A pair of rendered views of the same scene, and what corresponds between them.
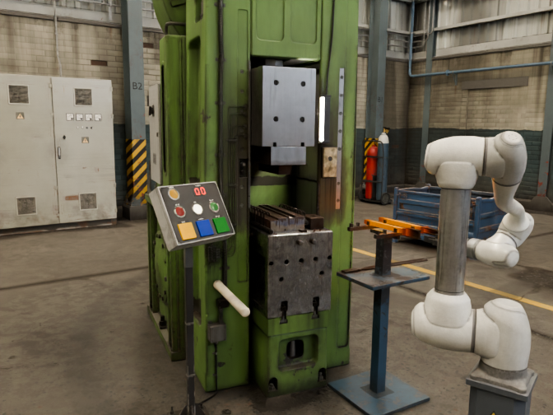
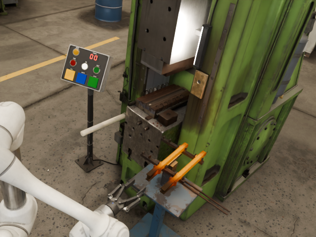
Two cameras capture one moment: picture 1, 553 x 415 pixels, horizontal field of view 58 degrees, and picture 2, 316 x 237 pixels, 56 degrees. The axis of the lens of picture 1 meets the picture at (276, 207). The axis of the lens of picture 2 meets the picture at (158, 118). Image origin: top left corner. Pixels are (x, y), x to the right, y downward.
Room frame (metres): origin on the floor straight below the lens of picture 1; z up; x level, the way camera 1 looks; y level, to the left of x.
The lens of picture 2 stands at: (1.87, -1.70, 2.16)
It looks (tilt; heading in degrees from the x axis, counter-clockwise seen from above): 36 degrees down; 62
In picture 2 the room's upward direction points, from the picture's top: 10 degrees clockwise
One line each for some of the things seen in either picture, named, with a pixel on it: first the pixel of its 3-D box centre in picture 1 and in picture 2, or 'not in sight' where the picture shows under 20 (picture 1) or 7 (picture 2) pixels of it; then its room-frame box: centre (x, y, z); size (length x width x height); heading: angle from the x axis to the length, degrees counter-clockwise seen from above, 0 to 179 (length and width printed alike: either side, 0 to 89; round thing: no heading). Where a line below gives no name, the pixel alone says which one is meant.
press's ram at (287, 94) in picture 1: (281, 109); (184, 23); (2.84, -0.02, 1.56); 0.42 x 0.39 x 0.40; 23
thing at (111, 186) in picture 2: (288, 394); (128, 195); (2.58, -0.08, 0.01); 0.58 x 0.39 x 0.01; 113
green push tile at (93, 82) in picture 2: (220, 225); (93, 82); (2.32, 0.26, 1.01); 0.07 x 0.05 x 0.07; 138
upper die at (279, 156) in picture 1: (272, 153); (172, 55); (2.82, 0.02, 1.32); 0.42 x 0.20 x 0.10; 23
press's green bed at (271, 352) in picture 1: (279, 335); (157, 168); (2.85, -0.02, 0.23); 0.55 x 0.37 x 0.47; 23
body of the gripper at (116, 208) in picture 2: not in sight; (114, 205); (2.19, -0.83, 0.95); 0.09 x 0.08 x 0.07; 31
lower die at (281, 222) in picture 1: (272, 216); (164, 98); (2.82, 0.02, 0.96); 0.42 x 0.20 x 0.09; 23
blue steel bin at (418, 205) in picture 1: (448, 217); not in sight; (6.23, -2.17, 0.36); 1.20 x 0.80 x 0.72; 40
